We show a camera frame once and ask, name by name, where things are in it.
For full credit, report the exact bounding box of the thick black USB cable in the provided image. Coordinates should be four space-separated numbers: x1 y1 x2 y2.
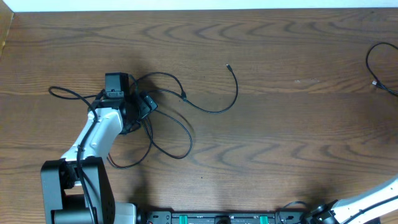
107 63 239 169

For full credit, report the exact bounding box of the cardboard box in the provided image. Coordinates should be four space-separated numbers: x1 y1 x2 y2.
0 0 14 55

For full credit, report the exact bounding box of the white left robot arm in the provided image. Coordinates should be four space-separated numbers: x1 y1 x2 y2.
40 72 155 223

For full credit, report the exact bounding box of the thin black cable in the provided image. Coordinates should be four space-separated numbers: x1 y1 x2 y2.
365 42 398 96

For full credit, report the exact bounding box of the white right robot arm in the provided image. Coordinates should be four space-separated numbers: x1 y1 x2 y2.
304 176 397 224

